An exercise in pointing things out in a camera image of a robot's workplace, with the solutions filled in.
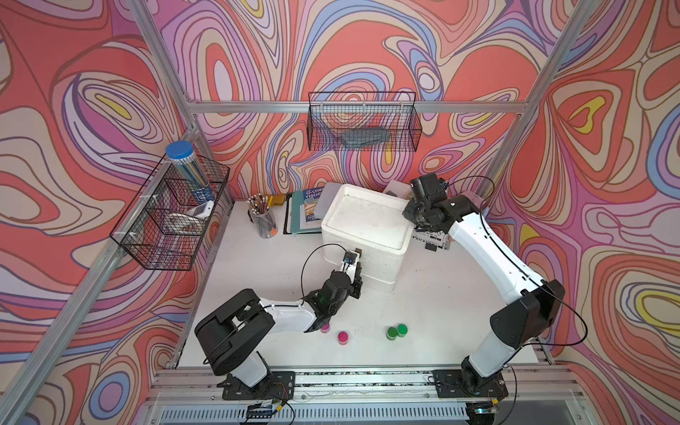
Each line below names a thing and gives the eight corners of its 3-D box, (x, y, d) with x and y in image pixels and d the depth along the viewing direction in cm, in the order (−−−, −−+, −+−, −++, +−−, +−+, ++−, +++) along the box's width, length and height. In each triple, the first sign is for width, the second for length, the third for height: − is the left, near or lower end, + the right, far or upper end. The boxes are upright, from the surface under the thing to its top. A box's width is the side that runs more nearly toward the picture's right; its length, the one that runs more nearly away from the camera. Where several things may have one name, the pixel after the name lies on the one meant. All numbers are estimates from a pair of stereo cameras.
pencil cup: (255, 238, 108) (243, 211, 96) (260, 221, 114) (249, 194, 101) (276, 238, 108) (267, 211, 96) (279, 221, 114) (271, 194, 101)
